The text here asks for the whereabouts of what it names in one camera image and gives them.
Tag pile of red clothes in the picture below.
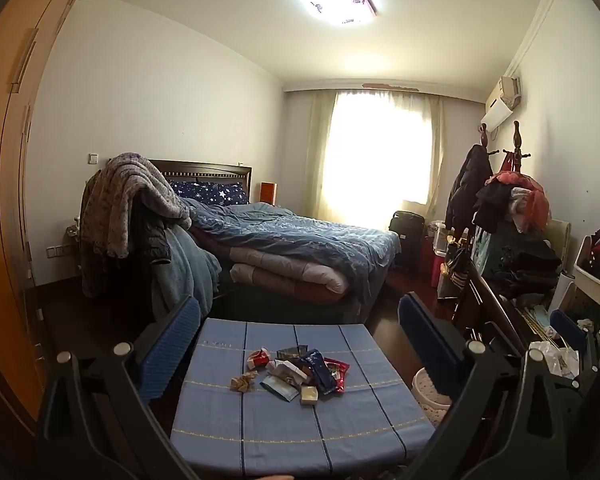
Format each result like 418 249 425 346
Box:
472 170 551 233

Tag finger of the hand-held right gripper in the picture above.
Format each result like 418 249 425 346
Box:
549 309 600 381

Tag table with blue cloth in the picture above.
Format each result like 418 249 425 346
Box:
170 317 437 480

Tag folded pink quilt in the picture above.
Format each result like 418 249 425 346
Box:
229 246 351 295

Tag orange wooden wardrobe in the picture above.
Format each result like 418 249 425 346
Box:
0 0 106 436

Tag dark jacket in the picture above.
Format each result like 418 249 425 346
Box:
130 200 173 266

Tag light blue blanket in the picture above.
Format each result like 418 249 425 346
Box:
152 225 223 321

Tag pink storage box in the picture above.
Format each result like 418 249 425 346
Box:
430 252 448 288

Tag blue quilt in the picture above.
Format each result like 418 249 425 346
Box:
180 197 402 306

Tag wooden coat rack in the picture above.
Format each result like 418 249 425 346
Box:
480 121 526 176

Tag clear water jug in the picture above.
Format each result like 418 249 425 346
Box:
430 220 456 261

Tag pink white waste bin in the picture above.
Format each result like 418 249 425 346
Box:
411 367 453 413

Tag folded red quilt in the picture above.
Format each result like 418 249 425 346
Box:
260 277 346 306

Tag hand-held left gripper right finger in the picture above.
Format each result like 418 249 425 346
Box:
397 291 588 480

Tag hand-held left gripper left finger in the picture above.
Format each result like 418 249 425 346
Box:
37 294 203 480

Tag white air conditioner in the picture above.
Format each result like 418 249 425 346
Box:
480 76 523 131

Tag black coat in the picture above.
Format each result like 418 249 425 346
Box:
445 144 493 236

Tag dark wooden dresser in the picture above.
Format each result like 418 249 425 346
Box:
450 260 556 356

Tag black suitcase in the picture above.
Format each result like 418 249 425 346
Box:
387 210 427 273

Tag teal white packet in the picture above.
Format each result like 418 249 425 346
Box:
260 376 300 403

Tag white plastic bag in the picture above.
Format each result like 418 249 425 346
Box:
527 341 581 378

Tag red packet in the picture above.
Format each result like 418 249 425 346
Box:
325 357 351 395

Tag white storage rack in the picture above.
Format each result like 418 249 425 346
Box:
555 230 600 341

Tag dark blue packet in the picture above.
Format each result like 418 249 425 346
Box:
300 349 337 395

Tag stack of papers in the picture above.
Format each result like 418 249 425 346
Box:
517 305 561 341

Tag grey patterned blanket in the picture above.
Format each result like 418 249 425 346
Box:
82 152 193 261

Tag teal printed bag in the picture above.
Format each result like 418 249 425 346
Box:
472 232 493 273

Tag bed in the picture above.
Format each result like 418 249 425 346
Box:
147 159 403 326

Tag dark brown wrapper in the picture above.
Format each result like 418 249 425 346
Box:
276 344 310 361

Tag gold crumpled wrapper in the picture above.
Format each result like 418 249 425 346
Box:
230 371 260 392

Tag black striped bag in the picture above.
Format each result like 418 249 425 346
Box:
437 245 473 301

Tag red suitcase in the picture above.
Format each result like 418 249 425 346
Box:
420 235 438 275

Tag blue star pillow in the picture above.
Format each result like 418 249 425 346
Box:
167 180 251 207

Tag red white wrapper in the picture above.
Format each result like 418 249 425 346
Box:
246 347 272 372

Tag dark wooden headboard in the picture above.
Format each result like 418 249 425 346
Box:
147 159 253 206

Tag folded dark clothes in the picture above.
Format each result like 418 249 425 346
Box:
490 230 563 301

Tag sheer cream curtain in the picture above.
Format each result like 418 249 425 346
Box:
305 89 446 221

